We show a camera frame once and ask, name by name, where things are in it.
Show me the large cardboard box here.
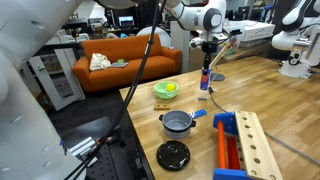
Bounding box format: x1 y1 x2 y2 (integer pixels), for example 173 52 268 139
189 41 272 71

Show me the orange sofa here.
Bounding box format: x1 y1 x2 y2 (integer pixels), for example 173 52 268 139
72 33 183 93

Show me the light green bowl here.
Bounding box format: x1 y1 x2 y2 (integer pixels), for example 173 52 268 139
153 81 180 100

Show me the white panel cart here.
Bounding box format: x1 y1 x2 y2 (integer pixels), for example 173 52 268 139
31 48 86 112

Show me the black flat platform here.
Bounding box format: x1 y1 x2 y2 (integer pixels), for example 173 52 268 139
62 18 88 29

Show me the blue bottle with white cap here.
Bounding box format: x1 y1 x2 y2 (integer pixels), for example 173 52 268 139
199 67 213 91

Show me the white support column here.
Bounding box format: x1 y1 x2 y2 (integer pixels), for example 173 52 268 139
170 21 192 73

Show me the blue toy brick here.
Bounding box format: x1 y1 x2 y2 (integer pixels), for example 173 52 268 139
188 108 208 120

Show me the white round chair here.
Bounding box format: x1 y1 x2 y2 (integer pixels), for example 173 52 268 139
136 25 172 46

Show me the computer monitor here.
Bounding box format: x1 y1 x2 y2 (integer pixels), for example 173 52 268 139
118 15 135 28

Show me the small flat wooden block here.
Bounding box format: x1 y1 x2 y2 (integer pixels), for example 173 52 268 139
153 103 171 111

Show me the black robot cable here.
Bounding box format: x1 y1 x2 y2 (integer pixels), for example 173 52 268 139
64 0 162 180

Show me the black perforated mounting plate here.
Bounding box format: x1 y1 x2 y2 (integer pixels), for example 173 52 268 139
59 116 154 180

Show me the white flat box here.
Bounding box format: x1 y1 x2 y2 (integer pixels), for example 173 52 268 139
226 19 276 43

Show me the orange handled tool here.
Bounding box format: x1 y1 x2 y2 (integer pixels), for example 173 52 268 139
96 125 123 147

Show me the black pot lid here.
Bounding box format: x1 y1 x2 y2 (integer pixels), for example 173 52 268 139
156 139 191 172

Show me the wooden desk lamp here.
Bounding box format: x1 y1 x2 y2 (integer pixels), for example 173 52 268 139
209 34 234 83

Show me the grey lamp cable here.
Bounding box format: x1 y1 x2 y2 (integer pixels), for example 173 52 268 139
208 86 320 168

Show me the grey cooking pot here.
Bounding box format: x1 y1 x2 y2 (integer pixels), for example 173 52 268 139
158 110 197 140

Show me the wooden peg rack with blue ends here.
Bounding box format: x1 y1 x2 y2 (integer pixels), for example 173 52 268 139
212 110 284 180

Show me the cream cloth bag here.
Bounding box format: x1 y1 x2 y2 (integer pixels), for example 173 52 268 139
89 52 112 72

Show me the yellow ball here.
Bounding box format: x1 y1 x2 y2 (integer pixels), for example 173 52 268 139
165 83 177 93

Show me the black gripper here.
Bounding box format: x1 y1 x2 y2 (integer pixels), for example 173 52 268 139
199 39 218 74

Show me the aluminium bracket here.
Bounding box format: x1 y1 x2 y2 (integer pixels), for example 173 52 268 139
68 136 100 168

